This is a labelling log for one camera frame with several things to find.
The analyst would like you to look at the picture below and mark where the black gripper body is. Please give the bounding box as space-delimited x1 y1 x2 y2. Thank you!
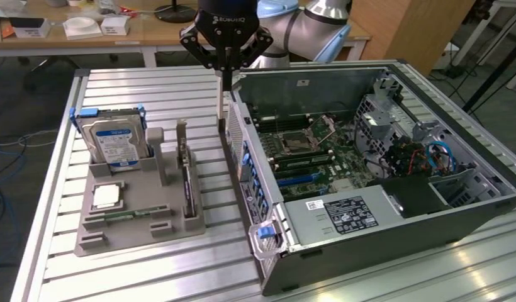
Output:
194 0 259 50

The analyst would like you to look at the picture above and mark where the GPU graphics card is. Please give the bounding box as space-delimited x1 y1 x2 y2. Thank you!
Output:
174 118 199 218

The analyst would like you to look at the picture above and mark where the wooden desk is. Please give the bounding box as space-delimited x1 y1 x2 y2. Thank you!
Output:
0 0 373 69

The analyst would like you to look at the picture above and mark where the black lamp base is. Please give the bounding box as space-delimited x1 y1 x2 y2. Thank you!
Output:
152 0 197 24

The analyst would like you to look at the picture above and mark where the white carton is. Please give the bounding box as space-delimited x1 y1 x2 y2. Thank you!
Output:
99 16 132 36

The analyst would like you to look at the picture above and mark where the black RAM slot bank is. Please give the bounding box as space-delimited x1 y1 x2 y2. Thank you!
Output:
254 113 311 133

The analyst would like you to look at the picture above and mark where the white square dish box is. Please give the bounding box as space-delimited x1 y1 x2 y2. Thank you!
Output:
63 17 104 41

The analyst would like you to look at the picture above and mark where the metal socket cover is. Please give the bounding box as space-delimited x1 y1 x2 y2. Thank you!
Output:
306 113 338 135

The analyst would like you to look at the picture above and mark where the CPU socket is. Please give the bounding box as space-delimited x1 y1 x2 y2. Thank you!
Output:
279 128 318 157

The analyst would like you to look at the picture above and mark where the hard disk with blue carrier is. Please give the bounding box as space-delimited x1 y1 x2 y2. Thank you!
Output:
67 104 155 173

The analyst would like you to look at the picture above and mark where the wooden cabinet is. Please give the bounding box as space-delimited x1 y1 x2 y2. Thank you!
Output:
349 0 484 77

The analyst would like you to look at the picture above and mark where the black office chair base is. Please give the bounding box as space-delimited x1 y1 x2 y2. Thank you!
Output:
18 55 82 92

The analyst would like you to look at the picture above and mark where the metal drive cage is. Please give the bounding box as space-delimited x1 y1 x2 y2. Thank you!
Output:
351 75 417 158

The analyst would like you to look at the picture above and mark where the RAM stick in motherboard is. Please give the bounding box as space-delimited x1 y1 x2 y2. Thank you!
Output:
277 152 331 169

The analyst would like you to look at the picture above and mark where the green motherboard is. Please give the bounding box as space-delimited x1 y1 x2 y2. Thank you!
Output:
251 111 385 202

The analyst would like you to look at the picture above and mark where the white box with black lid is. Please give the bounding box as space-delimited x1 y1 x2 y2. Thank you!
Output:
8 17 52 39

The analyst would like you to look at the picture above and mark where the blue expansion slot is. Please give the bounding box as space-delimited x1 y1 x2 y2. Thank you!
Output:
275 174 318 187

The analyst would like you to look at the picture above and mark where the silver chipset heatsink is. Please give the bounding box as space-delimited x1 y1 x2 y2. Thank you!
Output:
327 179 357 193

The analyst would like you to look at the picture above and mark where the silver CPU chip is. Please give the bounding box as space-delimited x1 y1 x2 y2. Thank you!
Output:
92 185 123 209

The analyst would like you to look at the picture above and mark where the green RAM stick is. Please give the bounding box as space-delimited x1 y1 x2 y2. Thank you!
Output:
103 208 155 221

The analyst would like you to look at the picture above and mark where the black stand pole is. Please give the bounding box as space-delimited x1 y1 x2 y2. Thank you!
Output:
462 0 516 113

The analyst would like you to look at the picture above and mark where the grey power supply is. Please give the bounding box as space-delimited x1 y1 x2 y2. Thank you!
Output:
282 184 406 247

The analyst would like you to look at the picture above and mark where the large blue case latch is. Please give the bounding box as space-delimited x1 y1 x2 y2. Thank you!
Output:
255 225 277 241

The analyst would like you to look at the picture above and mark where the grey parts rack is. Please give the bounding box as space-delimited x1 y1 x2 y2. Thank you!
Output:
71 118 209 258

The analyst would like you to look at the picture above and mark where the metal disk bay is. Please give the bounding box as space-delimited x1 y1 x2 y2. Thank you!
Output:
428 162 516 210

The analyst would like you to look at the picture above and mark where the open black PC case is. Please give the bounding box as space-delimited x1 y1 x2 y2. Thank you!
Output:
223 61 516 297

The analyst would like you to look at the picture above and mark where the red orange wire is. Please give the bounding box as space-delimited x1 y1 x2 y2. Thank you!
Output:
410 149 429 177

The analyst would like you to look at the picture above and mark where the blue data wire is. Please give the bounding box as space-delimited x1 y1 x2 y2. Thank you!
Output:
424 140 460 177

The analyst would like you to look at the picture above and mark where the blue floor cable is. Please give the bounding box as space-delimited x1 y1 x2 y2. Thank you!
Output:
0 135 36 268

